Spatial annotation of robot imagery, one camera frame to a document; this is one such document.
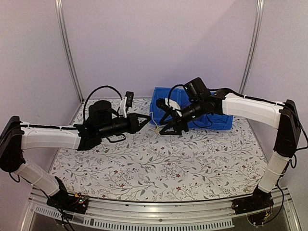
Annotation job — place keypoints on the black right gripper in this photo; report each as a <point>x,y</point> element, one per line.
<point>175,126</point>

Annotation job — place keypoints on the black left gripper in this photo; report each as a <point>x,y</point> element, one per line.
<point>134,124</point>

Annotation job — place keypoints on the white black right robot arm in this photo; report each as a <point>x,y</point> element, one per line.
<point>281,116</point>

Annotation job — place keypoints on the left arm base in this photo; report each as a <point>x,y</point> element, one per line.
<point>76,203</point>

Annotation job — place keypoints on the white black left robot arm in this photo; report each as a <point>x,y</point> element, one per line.
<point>101,121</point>

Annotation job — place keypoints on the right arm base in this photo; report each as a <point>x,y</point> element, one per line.
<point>258,207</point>

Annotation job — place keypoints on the floral patterned tablecloth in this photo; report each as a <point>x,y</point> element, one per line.
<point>201,164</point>

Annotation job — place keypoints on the blue three-compartment plastic bin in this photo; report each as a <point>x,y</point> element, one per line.
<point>215,121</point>

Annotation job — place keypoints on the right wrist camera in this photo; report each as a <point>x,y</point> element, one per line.
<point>168,105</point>

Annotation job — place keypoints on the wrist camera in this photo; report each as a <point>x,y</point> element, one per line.
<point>168,105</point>
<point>125,104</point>

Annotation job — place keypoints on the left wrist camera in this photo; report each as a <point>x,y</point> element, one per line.
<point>125,104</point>

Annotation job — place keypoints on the aluminium frame post right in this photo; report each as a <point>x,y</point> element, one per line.
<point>253,45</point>

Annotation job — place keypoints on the aluminium frame post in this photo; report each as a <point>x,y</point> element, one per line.
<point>67,50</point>
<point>253,45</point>

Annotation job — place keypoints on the aluminium front rail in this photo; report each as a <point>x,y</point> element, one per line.
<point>112,215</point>

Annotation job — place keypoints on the aluminium frame post left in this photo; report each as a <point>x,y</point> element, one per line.
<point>67,50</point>

